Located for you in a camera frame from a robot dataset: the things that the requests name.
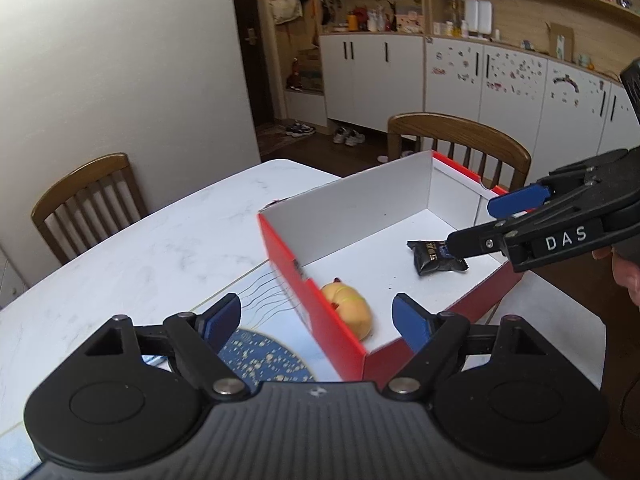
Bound black snack packet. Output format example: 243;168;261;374
407;240;469;276

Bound yellow plush toy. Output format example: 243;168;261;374
321;278;373;341

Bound person's right hand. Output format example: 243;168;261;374
591;247;640;307

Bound white floor cabinets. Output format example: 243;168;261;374
320;34;639;178

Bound wooden chair behind box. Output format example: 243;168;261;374
387;112;532;191

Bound red white cardboard box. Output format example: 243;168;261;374
258;152;521;384

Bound white grey sneakers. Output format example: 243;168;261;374
333;127;366;148

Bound wooden chair at left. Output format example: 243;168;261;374
30;153;149;266

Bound black white sneakers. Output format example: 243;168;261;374
285;122;316;138

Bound hanging canvas tote bag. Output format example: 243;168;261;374
269;0;303;25

